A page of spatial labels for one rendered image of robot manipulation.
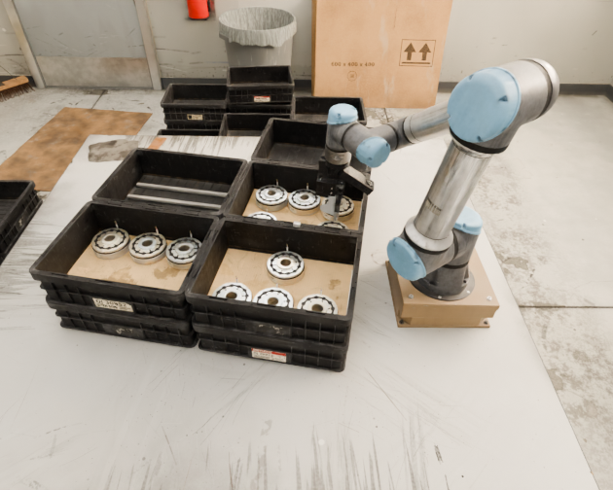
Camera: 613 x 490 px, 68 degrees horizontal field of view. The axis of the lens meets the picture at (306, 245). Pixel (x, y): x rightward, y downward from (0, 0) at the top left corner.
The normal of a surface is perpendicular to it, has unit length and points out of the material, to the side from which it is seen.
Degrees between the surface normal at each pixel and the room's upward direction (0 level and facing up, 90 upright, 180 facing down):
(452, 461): 0
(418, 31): 80
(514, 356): 0
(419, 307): 88
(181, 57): 90
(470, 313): 90
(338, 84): 73
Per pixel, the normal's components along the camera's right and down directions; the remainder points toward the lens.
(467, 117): -0.78, 0.27
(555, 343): 0.02, -0.73
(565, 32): 0.00, 0.68
